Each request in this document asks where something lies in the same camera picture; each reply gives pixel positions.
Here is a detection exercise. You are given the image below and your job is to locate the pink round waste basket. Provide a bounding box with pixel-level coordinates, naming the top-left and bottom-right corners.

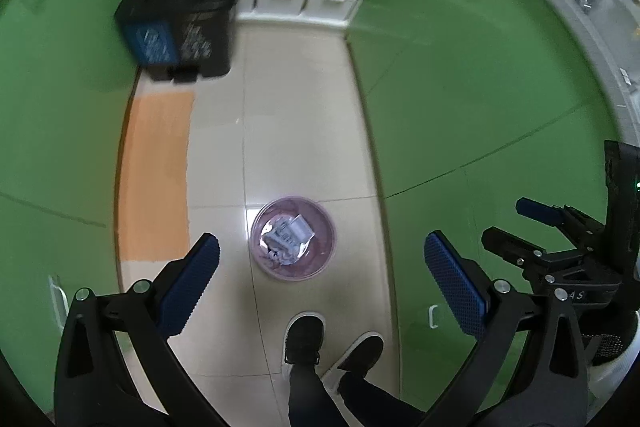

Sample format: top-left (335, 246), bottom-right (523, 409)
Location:
top-left (246, 196), bottom-right (337, 282)

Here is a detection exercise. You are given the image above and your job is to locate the black dual recycling bin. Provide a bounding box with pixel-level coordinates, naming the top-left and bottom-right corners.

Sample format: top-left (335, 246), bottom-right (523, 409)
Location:
top-left (114, 0), bottom-right (236, 83)

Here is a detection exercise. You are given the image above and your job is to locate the left black shoe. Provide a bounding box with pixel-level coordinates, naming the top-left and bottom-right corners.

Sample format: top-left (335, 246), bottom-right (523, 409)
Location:
top-left (281, 311), bottom-right (326, 381)

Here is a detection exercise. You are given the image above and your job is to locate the right black shoe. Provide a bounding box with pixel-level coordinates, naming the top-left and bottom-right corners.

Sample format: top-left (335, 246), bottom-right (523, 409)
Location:
top-left (321, 332), bottom-right (385, 395)

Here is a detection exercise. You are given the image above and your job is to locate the orange floor mat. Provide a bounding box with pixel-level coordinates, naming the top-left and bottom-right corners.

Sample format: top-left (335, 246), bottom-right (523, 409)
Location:
top-left (117, 91), bottom-right (194, 262)

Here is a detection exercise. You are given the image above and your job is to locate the black shoe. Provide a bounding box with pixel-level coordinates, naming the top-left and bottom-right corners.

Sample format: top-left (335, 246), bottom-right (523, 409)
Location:
top-left (321, 332), bottom-right (385, 395)
top-left (281, 311), bottom-right (326, 381)

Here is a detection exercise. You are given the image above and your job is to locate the white storage box middle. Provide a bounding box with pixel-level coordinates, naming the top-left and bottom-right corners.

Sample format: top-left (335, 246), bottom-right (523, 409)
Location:
top-left (302, 0), bottom-right (359, 27)

